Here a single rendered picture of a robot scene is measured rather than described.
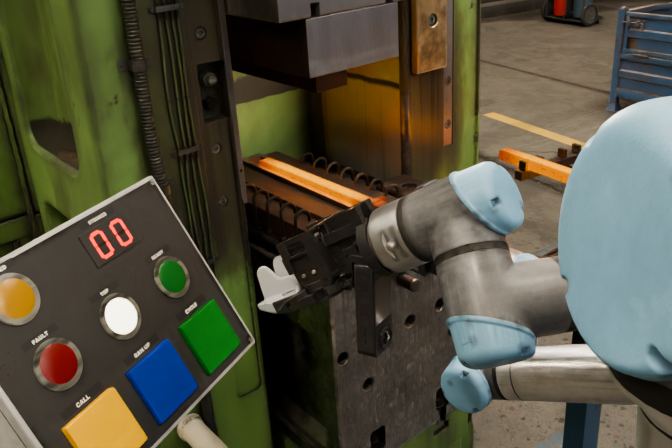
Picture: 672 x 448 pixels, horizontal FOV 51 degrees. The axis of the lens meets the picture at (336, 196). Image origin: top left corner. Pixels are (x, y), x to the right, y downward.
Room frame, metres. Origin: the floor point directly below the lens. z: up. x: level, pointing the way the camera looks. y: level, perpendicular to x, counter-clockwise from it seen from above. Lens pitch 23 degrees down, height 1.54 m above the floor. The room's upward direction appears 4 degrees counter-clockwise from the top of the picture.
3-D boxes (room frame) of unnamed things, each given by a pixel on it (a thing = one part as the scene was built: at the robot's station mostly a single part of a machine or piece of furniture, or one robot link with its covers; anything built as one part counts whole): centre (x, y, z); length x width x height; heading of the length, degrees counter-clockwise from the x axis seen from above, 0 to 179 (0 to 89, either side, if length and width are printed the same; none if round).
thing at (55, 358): (0.64, 0.31, 1.09); 0.05 x 0.03 x 0.04; 128
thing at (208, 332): (0.80, 0.18, 1.01); 0.07 x 0.05 x 0.07; 153
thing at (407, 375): (1.39, 0.04, 0.69); 0.56 x 0.38 x 0.45; 38
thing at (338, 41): (1.34, 0.08, 1.32); 0.42 x 0.20 x 0.10; 38
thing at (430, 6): (1.48, -0.22, 1.27); 0.09 x 0.02 x 0.17; 128
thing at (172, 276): (0.82, 0.22, 1.09); 0.05 x 0.03 x 0.04; 128
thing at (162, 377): (0.71, 0.23, 1.01); 0.07 x 0.05 x 0.07; 153
